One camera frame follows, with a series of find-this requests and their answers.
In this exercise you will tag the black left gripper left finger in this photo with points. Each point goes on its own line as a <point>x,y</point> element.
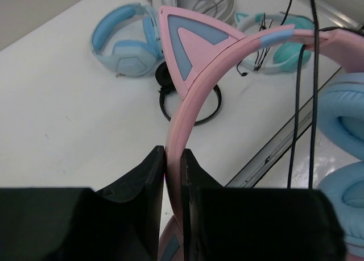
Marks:
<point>133,219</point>

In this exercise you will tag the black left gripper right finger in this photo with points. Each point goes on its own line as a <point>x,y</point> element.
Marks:
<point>194,179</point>

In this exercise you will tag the pink blue cat-ear headphones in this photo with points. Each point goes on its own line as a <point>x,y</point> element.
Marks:
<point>266,223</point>

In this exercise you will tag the small black on-ear headphones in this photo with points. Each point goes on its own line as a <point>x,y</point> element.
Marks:
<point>167,88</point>

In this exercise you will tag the light blue over-ear headphones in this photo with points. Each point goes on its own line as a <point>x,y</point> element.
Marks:
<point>132,58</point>

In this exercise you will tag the white teal cat-ear headphones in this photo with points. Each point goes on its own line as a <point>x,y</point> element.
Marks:
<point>285,58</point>

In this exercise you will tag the white grey gaming headset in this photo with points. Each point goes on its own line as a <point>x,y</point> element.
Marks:
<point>223,10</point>

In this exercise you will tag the aluminium front rail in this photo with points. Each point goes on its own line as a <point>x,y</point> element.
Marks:
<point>269,167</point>

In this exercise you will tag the aluminium rail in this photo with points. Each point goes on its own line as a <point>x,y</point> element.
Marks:
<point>334,15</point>
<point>269,167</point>

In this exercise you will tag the aluminium right side rail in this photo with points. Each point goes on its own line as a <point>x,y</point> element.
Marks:
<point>334,15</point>

